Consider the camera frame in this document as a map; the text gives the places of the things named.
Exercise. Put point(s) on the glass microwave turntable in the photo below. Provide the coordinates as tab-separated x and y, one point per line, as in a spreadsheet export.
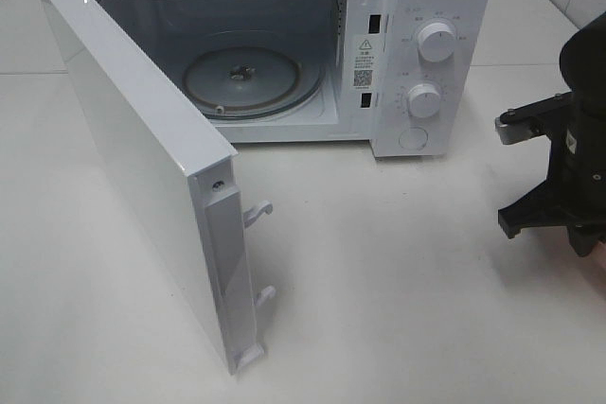
245	82

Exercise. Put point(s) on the pink round plate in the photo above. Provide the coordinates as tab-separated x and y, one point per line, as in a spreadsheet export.
597	260

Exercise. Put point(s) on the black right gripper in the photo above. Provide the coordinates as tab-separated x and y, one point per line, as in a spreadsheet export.
573	194

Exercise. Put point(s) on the white microwave door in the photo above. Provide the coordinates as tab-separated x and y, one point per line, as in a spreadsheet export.
173	168

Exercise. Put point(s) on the round white door button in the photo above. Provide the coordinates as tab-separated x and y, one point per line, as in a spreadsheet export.
413	138

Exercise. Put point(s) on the white upper power knob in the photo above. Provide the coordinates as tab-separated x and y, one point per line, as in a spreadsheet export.
436	41

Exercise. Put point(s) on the white lower timer knob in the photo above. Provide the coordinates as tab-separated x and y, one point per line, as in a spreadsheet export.
423	100

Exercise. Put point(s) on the white microwave oven body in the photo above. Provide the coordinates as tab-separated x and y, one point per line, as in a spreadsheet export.
368	49

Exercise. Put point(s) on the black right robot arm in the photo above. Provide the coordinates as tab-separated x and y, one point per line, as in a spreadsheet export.
582	65

